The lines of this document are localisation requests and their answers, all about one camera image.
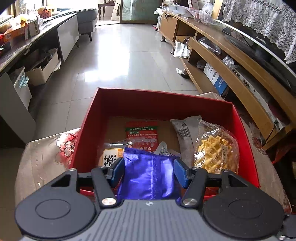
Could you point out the flat screen television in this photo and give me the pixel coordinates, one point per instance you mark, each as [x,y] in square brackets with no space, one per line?
[260,49]

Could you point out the grey sofa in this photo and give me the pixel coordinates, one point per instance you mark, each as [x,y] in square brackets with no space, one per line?
[87,19]

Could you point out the red cardboard box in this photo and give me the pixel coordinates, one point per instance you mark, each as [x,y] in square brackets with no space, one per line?
[111,109]

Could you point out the clear bag yellow waffle snacks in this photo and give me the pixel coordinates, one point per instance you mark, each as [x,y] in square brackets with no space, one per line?
[216,149]

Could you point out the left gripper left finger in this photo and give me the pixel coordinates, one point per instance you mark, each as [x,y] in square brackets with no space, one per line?
[105,180]

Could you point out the open cardboard box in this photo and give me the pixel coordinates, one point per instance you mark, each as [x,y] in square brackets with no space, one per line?
[40,65]

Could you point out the white lace cover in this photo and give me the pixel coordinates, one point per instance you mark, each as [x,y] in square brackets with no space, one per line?
[273,19]

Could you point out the long red snack packet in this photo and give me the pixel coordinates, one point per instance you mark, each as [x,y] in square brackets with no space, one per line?
[143,135]

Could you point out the round pastry bun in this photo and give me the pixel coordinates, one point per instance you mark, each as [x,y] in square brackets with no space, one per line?
[111,152]

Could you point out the wooden TV stand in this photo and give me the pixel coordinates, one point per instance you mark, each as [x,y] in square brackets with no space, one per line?
[268,103]

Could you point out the purple foil snack bag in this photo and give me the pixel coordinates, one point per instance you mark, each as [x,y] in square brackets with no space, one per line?
[148,177]

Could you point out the silver white snack packet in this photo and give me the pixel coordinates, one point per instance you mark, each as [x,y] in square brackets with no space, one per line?
[187,132]

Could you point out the white storage bin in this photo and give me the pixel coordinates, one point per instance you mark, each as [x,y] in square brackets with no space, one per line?
[20,81]

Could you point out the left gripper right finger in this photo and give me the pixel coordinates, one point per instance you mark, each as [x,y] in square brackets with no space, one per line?
[193,180]

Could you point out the white plastic bag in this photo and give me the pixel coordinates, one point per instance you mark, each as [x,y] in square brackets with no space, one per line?
[181,50]

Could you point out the blue white box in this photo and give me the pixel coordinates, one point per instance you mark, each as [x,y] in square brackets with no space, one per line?
[214,77]

